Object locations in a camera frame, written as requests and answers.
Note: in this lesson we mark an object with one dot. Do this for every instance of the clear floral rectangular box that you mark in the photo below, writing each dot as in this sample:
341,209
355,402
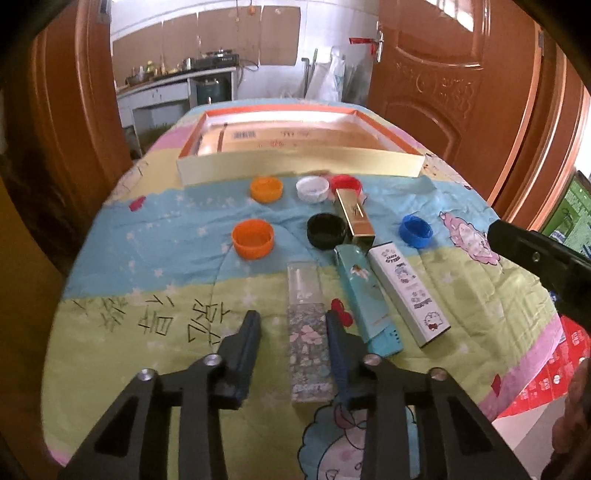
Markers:
310,368

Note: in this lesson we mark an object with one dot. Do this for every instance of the teal rectangular box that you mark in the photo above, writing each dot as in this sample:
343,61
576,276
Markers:
370,310

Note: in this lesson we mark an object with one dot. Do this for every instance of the person's right hand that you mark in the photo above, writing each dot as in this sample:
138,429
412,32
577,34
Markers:
569,429

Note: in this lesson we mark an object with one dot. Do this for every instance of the white plastic bag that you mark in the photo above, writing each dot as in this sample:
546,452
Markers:
328,79

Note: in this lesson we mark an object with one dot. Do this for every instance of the colourful cartoon bed sheet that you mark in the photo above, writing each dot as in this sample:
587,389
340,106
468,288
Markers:
289,209

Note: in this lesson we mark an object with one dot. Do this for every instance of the white cartoon rectangular box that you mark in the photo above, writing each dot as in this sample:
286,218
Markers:
416,305

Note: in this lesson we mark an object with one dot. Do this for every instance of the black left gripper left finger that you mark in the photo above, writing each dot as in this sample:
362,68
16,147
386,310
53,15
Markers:
130,440

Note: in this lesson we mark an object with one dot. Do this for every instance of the red beverage carton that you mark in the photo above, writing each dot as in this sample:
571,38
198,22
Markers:
553,380

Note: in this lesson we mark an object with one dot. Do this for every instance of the black bottle cap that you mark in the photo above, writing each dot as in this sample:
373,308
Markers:
325,231

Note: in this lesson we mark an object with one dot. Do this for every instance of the white bottle cap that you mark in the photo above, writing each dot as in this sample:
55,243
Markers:
312,189

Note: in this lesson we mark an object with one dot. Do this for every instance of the gold rectangular box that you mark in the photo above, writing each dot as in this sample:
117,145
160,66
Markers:
359,230

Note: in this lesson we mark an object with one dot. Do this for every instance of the shallow orange cardboard tray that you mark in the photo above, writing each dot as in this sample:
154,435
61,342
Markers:
232,141

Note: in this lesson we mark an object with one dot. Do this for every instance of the large orange bottle cap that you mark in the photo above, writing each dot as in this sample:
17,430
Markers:
253,239

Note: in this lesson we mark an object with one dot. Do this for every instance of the grey kitchen counter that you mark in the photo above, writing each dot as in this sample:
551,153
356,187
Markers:
163,102

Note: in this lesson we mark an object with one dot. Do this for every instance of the black gas stove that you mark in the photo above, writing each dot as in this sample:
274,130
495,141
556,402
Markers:
215,60

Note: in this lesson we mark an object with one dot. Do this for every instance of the blue bottle cap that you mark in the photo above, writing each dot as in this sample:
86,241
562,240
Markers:
416,232

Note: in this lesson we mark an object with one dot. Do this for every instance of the green beverage carton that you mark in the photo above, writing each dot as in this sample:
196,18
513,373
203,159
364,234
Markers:
570,222

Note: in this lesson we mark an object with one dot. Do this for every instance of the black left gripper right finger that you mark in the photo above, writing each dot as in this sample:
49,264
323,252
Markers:
420,425

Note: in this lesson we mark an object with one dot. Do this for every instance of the brown wooden door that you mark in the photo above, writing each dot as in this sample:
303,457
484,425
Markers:
487,89

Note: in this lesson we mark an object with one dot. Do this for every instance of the dark green air fryer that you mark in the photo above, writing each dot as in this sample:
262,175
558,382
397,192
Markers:
213,90

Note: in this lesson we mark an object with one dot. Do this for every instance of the red bottle cap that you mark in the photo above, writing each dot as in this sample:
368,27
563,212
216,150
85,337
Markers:
347,182

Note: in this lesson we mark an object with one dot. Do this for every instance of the small orange bottle cap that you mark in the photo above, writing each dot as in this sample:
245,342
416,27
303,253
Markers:
266,190

